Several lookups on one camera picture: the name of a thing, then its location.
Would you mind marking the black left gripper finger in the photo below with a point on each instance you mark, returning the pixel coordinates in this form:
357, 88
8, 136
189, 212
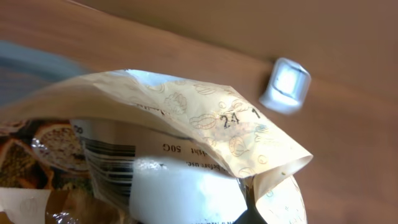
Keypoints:
250, 216

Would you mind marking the beige nut snack pouch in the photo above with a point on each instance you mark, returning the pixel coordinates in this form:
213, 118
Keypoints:
130, 146

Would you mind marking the white barcode scanner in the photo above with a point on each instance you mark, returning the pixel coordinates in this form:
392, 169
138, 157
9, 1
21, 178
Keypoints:
287, 87

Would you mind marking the grey plastic mesh basket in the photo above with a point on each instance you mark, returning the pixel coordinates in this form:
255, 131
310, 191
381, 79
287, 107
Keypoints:
25, 70

